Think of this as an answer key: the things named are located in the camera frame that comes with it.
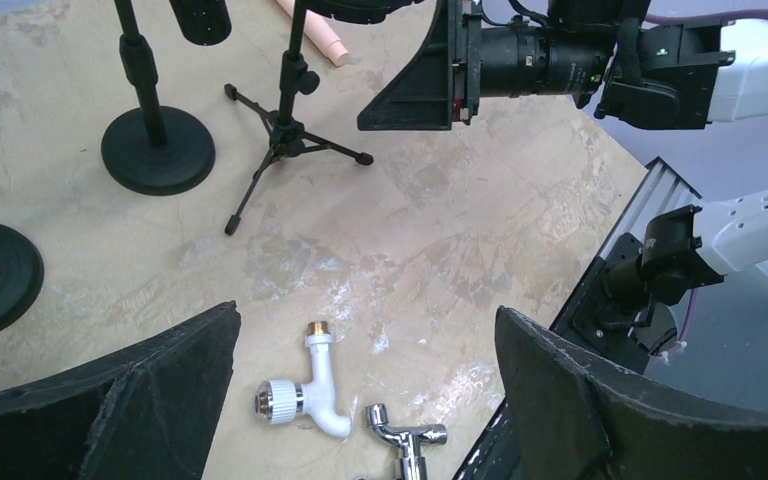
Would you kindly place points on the white plastic tap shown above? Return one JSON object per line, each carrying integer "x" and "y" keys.
{"x": 281, "y": 401}

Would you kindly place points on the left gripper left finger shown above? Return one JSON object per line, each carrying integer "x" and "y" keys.
{"x": 147, "y": 411}

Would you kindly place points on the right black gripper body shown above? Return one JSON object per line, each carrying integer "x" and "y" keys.
{"x": 465, "y": 22}

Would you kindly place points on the black tripod shock-mount stand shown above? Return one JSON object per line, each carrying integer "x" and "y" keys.
{"x": 288, "y": 137}

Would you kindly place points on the pink microphone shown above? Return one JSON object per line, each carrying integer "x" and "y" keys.
{"x": 323, "y": 37}

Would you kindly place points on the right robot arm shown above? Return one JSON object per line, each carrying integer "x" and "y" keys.
{"x": 651, "y": 74}

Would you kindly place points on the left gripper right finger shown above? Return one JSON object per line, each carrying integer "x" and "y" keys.
{"x": 578, "y": 415}

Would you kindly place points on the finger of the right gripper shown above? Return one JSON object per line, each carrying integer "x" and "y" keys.
{"x": 421, "y": 96}

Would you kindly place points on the black microphone silver grille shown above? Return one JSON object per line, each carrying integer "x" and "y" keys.
{"x": 203, "y": 22}

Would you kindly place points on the chrome metal faucet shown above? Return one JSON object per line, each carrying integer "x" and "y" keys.
{"x": 410, "y": 463}

